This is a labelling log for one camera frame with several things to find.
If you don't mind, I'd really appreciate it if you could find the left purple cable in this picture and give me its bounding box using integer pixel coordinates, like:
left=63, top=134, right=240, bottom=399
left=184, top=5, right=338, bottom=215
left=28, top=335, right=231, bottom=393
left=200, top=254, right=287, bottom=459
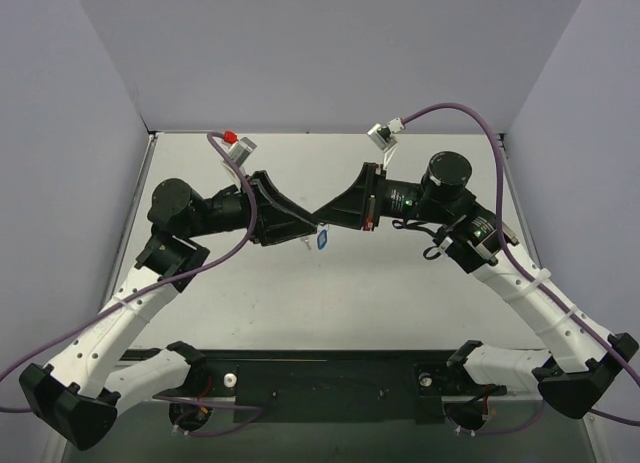
left=0, top=130, right=263, bottom=438

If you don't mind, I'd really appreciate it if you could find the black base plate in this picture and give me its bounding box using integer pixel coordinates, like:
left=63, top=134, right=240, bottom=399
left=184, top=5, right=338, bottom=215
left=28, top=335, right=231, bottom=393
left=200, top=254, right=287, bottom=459
left=87, top=348, right=571, bottom=426

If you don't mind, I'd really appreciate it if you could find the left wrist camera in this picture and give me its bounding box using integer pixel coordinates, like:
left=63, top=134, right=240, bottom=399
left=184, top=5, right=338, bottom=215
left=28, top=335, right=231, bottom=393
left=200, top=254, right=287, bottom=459
left=221, top=130, right=257, bottom=188

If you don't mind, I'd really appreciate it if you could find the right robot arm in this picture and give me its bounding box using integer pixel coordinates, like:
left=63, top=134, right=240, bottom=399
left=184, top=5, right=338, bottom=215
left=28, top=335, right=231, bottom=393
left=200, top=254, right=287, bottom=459
left=314, top=151, right=639, bottom=419

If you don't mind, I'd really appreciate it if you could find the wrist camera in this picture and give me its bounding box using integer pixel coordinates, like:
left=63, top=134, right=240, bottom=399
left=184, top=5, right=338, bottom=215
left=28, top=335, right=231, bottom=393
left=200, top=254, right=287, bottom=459
left=367, top=118, right=405, bottom=170
left=221, top=130, right=257, bottom=188

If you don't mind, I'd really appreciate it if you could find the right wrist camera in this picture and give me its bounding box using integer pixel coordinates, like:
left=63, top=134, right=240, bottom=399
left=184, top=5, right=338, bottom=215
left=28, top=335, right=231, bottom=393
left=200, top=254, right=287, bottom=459
left=367, top=118, right=405, bottom=170

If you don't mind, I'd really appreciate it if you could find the blue key tag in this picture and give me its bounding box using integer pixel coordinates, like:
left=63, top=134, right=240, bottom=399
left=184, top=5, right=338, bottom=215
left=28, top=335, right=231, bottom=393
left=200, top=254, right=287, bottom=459
left=316, top=226, right=329, bottom=251

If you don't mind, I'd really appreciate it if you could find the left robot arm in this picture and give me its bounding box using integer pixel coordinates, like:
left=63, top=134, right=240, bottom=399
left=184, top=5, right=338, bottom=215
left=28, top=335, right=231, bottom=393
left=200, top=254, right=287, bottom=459
left=19, top=171, right=317, bottom=450

